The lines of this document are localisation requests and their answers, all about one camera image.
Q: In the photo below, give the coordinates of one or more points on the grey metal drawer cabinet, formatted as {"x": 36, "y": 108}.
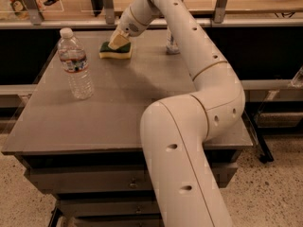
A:
{"x": 56, "y": 130}

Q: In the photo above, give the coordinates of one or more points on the clear water bottle red label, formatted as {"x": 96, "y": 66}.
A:
{"x": 74, "y": 62}

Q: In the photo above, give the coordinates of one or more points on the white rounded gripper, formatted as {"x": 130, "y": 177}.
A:
{"x": 130, "y": 25}

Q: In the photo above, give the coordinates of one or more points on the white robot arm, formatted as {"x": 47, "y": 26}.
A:
{"x": 173, "y": 129}

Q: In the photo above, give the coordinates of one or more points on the colourful carton box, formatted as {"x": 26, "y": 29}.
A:
{"x": 21, "y": 10}

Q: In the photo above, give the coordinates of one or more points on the green and yellow sponge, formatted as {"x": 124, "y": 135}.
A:
{"x": 124, "y": 52}

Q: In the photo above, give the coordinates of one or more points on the small black object on shelf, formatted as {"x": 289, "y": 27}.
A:
{"x": 50, "y": 2}

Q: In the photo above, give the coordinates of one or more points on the wooden shelf with metal posts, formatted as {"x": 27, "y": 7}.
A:
{"x": 80, "y": 12}

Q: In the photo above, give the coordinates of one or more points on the grey drawer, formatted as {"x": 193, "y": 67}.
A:
{"x": 90, "y": 179}
{"x": 121, "y": 221}
{"x": 123, "y": 206}

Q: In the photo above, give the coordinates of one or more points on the bottom grey drawer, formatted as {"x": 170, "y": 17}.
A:
{"x": 121, "y": 221}

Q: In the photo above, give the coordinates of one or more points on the middle grey drawer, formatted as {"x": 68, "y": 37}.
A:
{"x": 123, "y": 206}

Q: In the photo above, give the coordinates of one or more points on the clear water bottle white label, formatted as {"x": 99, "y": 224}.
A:
{"x": 171, "y": 45}

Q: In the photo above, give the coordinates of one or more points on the top grey drawer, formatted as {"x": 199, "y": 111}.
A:
{"x": 90, "y": 179}

